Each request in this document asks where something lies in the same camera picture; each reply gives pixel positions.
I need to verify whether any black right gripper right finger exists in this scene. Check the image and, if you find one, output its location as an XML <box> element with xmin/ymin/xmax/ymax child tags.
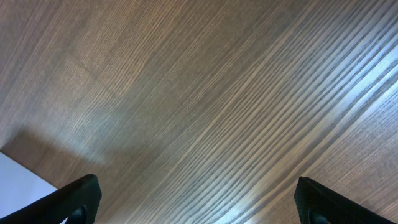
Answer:
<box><xmin>294</xmin><ymin>177</ymin><xmax>394</xmax><ymax>224</ymax></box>

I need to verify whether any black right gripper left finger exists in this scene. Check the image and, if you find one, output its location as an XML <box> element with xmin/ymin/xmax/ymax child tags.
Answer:
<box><xmin>1</xmin><ymin>174</ymin><xmax>102</xmax><ymax>224</ymax></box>

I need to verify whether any white cardboard box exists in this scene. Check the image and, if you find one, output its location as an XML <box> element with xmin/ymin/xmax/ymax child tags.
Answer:
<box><xmin>1</xmin><ymin>153</ymin><xmax>57</xmax><ymax>218</ymax></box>

